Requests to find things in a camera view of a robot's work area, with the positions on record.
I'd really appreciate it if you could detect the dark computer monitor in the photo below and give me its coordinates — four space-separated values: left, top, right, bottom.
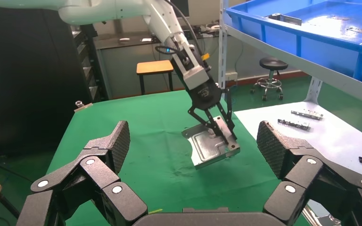
170 0 190 19

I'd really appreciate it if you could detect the silver binder clip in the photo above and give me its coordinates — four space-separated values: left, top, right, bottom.
74 100 94 113

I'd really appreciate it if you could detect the stamped metal bracket plate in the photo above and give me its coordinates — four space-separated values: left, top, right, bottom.
181 115 241 171
268 13 303 26

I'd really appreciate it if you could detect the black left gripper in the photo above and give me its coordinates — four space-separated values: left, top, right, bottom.
188 77 239 150

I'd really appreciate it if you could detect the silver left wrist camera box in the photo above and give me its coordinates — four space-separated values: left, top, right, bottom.
180 64 211 92

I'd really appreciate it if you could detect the small metal connector strip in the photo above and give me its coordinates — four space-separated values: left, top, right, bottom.
291 110 324 121
278 118 312 131

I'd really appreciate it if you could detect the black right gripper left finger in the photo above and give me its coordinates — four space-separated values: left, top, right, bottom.
16 121 149 226

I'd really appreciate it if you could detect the blue plastic bin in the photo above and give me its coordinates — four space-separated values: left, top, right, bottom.
226 0 362 90

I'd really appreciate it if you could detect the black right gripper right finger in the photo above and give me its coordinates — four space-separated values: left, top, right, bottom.
256 121 362 226

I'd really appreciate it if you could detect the black swivel stool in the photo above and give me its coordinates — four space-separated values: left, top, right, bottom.
250 57 289 101

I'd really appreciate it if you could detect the green table cloth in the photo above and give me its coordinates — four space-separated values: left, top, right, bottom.
45 89 311 226

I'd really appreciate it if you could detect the black drawer cabinet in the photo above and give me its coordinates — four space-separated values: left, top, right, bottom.
71 24 110 102

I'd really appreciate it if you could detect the black fabric screen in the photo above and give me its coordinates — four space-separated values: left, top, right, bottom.
0 4 94 158

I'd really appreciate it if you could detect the black floor cable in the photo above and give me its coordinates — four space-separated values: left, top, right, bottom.
0 154 35 182

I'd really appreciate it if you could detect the blue cable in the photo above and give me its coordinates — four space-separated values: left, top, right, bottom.
229 86 241 107

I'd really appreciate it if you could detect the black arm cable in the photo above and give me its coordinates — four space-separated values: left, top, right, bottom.
154 0 201 56

